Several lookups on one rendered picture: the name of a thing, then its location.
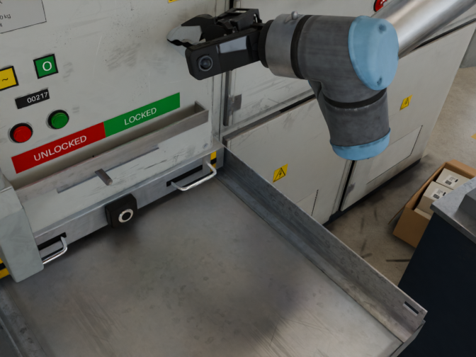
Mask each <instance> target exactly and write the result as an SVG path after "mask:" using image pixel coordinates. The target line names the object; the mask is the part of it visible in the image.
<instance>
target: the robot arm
mask: <svg viewBox="0 0 476 357"><path fill-rule="evenodd" d="M474 5H476V0H391V1H390V2H388V3H387V4H385V5H384V6H383V7H382V8H381V9H379V10H378V11H377V12H375V13H374V14H373V15H372V16H358V17H354V16H323V15H305V14H298V12H297V11H293V12H292V13H291V14H284V13H282V14H280V15H278V16H277V17H276V18H275V20H273V19H272V20H269V21H267V22H266V23H263V22H262V20H261V19H260V16H259V9H258V8H231V9H230V10H228V11H225V12H224V13H222V14H220V15H219V16H215V17H212V16H211V15H210V14H200V15H198V16H195V17H193V18H192V19H190V20H188V21H186V22H185V23H182V24H181V25H179V26H177V27H175V28H174V29H172V30H171V31H170V32H169V33H168V35H167V36H166V38H167V42H168V44H170V46H172V47H173V48H174V49H175V50H176V51H177V52H178V53H179V54H180V55H182V56H183V57H185V58H186V61H187V65H188V70H189V73H190V75H191V76H193V77H194V78H196V79H197V80H203V79H207V78H209V77H213V76H215V75H218V74H221V73H224V72H228V71H230V70H231V71H232V70H234V69H236V68H239V67H243V66H245V65H248V64H251V63H254V62H258V61H261V63H262V65H263V66H264V67H265V68H269V69H270V70H271V73H273V74H274V75H275V76H279V77H288V78H294V79H305V80H308V83H309V85H310V86H311V87H312V90H313V91H314V94H315V96H316V98H317V101H318V103H319V107H320V110H321V112H322V115H323V116H324V119H325V121H326V123H327V126H328V129H329V134H330V140H329V142H330V144H331V146H332V149H333V150H334V152H335V153H336V154H337V155H338V156H340V157H341V158H344V159H348V160H364V159H369V158H372V157H375V156H377V155H379V154H380V153H381V152H383V151H384V150H385V149H386V147H387V146H388V144H389V141H390V132H391V129H390V127H389V116H388V104H387V87H388V86H389V85H390V84H391V83H392V80H393V79H394V77H395V74H396V71H397V65H398V60H399V59H400V58H402V57H404V56H405V55H406V54H407V53H409V52H410V51H412V50H413V49H414V48H416V47H417V46H419V45H420V44H422V43H423V42H424V41H425V40H427V39H428V38H430V37H431V36H432V35H434V34H435V33H437V32H438V31H439V30H441V29H442V28H444V27H445V26H447V25H448V24H449V23H451V22H452V21H454V20H455V19H456V18H457V17H459V16H461V15H462V14H463V13H465V12H466V11H467V10H469V9H471V8H472V7H473V6H474ZM235 11H246V12H244V13H241V12H235ZM254 14H256V15H254ZM256 18H257V22H256ZM204 38H205V40H203V39H204ZM185 39H188V40H190V41H192V42H195V43H192V44H190V43H189V42H181V41H182V40H185Z"/></svg>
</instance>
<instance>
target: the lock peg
mask: <svg viewBox="0 0 476 357"><path fill-rule="evenodd" d="M93 173H96V174H97V176H98V177H99V178H100V179H101V180H102V181H103V182H104V183H105V184H106V185H107V186H109V185H111V184H112V182H113V180H112V179H111V178H110V177H109V175H108V174H107V173H106V172H105V171H104V170H103V169H99V170H98V171H95V172H93Z"/></svg>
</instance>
